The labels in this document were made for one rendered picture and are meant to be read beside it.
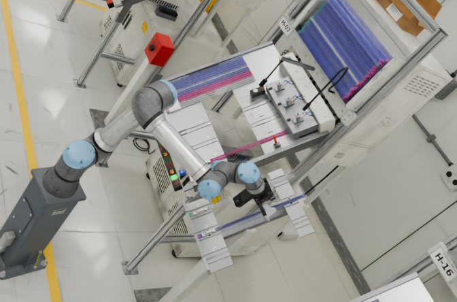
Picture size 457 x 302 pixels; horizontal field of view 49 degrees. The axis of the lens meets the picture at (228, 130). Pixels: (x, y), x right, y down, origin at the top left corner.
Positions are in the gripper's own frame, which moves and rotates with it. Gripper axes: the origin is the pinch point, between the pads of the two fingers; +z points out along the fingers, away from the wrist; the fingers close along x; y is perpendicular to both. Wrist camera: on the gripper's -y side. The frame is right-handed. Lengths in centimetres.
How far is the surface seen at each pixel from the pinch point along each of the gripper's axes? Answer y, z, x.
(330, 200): 49, 197, 68
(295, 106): 37, 12, 46
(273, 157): 15.1, 15.3, 27.7
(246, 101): 16, 15, 64
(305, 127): 35.6, 11.4, 32.5
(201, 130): -11, 10, 57
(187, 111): -14, 10, 71
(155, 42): -16, 17, 135
